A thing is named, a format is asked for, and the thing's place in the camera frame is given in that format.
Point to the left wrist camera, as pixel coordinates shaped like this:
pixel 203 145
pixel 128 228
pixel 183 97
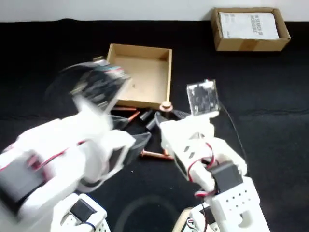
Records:
pixel 103 82

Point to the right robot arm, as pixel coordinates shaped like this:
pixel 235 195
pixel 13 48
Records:
pixel 236 200

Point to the copper bolt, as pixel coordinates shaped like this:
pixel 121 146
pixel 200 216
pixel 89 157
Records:
pixel 154 155
pixel 124 109
pixel 166 106
pixel 134 116

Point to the shallow open cardboard box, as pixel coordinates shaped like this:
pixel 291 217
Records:
pixel 144 77

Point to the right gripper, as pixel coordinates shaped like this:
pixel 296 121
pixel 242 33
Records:
pixel 193 142

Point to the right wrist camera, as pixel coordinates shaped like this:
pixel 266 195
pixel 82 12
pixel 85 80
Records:
pixel 204 99

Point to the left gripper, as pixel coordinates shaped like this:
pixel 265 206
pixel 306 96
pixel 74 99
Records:
pixel 96 154

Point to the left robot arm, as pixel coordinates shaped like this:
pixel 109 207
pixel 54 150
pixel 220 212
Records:
pixel 26 154

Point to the black sleeve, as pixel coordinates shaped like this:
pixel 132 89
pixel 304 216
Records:
pixel 146 114
pixel 151 123

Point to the cardboard box with booklet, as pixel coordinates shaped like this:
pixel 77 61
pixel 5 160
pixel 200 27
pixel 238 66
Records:
pixel 251 44

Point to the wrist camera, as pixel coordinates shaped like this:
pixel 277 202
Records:
pixel 103 82
pixel 204 99

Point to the white printed booklet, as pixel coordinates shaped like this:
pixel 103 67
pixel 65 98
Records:
pixel 248 24

